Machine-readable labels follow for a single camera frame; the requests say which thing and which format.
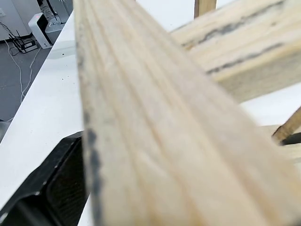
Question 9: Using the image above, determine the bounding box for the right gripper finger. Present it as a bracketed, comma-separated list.
[0, 131, 91, 226]

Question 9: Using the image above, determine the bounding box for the wooden bar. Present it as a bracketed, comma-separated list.
[194, 0, 217, 19]
[169, 0, 301, 103]
[73, 0, 301, 226]

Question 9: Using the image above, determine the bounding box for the black router with antennas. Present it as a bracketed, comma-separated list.
[8, 29, 38, 54]

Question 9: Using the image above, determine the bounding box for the white and black box device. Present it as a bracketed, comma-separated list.
[28, 13, 54, 49]

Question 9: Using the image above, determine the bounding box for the wooden seat board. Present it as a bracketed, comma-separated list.
[258, 116, 301, 165]

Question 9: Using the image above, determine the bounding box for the white cable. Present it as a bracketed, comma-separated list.
[4, 39, 42, 102]

